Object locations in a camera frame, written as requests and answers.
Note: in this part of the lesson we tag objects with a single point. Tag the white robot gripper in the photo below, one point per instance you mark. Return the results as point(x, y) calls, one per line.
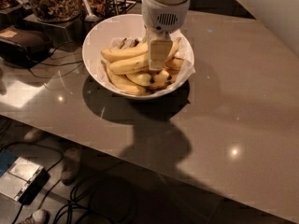
point(164, 16)

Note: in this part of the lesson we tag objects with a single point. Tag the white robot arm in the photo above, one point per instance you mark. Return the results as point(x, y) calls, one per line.
point(281, 17)

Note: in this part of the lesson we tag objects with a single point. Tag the top yellow banana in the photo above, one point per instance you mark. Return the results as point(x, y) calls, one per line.
point(116, 54)

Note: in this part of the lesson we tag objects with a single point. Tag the right yellow banana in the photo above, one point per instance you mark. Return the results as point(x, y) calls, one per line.
point(174, 63)

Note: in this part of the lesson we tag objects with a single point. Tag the long middle yellow banana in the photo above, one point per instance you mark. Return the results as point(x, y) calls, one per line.
point(130, 65)

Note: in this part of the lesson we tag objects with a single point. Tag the small centre yellow banana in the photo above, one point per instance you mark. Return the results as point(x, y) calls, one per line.
point(142, 79)

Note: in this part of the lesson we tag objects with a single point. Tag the lower left yellow banana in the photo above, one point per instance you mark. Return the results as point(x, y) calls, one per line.
point(123, 83)

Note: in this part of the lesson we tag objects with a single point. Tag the white ceramic bowl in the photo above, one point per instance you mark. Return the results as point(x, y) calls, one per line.
point(100, 33)

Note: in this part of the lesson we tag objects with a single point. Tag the metal serving scoop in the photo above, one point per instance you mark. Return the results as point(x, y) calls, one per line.
point(90, 17)

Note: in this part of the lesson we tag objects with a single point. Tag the glass jar of nuts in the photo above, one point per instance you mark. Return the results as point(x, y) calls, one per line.
point(55, 10)

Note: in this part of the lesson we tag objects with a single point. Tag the black waffle iron appliance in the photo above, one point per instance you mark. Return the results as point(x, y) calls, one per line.
point(24, 48)

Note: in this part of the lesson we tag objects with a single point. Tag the grey shoe middle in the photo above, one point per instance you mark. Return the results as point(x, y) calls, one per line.
point(71, 165)

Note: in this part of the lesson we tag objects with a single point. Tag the grey shoe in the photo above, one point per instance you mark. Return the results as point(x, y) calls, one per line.
point(39, 216)
point(33, 135)
point(71, 165)

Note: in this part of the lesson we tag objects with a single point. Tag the grey shoe upper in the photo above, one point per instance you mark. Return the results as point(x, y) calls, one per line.
point(33, 135)

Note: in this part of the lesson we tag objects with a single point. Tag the silver box on floor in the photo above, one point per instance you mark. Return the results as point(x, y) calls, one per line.
point(22, 180)

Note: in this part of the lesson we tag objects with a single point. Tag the grey shoe bottom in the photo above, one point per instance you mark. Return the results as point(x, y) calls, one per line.
point(39, 216)

